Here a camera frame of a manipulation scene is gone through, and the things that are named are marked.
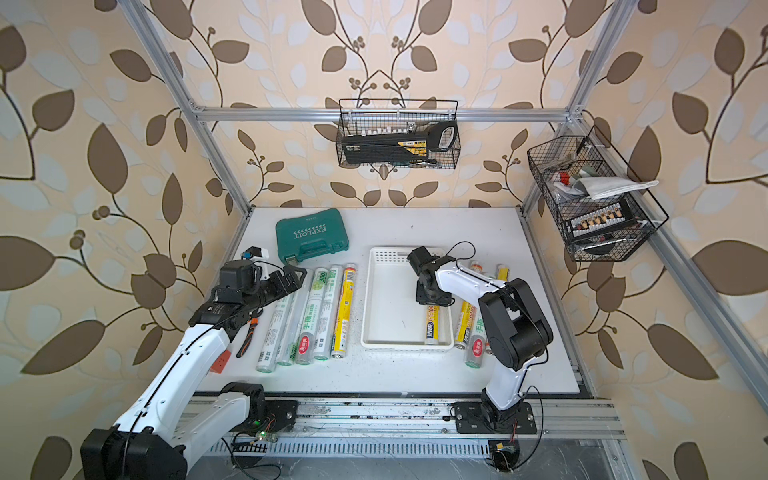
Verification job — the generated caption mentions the back black wire basket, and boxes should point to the back black wire basket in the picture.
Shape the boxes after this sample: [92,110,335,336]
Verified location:
[335,97,461,169]

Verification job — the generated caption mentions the white plastic basket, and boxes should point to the white plastic basket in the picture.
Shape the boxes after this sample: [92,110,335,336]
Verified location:
[361,246,454,352]

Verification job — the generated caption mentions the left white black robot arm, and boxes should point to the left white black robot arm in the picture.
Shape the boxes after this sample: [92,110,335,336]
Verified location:
[80,259,308,479]

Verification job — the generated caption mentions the white paper sheet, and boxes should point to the white paper sheet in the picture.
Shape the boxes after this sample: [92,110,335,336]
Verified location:
[575,176,659,200]

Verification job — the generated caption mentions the red black pliers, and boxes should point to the red black pliers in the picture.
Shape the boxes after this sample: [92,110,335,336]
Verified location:
[236,310,263,358]

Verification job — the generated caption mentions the green wrap roll right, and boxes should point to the green wrap roll right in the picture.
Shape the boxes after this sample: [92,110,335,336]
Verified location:
[465,313,487,369]

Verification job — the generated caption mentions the green plastic tool case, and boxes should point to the green plastic tool case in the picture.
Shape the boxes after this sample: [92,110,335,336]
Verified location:
[275,208,349,263]

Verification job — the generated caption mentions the black wire basket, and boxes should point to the black wire basket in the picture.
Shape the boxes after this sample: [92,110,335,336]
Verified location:
[527,127,669,262]
[335,97,461,169]

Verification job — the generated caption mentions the clear plastic wrap roll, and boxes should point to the clear plastic wrap roll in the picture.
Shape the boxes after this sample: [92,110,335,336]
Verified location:
[256,293,296,373]

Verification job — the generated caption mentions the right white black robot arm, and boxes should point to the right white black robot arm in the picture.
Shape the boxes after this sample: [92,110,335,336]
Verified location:
[407,246,554,428]

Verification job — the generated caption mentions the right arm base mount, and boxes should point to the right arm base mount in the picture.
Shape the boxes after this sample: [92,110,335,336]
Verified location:
[451,401,538,435]

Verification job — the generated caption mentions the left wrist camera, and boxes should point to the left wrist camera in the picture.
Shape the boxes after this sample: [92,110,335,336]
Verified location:
[241,246,269,260]

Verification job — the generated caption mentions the right black wire basket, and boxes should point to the right black wire basket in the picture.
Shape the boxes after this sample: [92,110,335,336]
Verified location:
[527,127,669,262]

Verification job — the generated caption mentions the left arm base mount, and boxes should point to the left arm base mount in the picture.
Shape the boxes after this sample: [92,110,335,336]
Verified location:
[231,399,299,434]

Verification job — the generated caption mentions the black yellow hand saw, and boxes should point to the black yellow hand saw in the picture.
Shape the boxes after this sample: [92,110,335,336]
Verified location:
[336,120,461,169]

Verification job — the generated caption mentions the black bit set holder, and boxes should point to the black bit set holder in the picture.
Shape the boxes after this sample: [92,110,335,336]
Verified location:
[565,200,642,242]

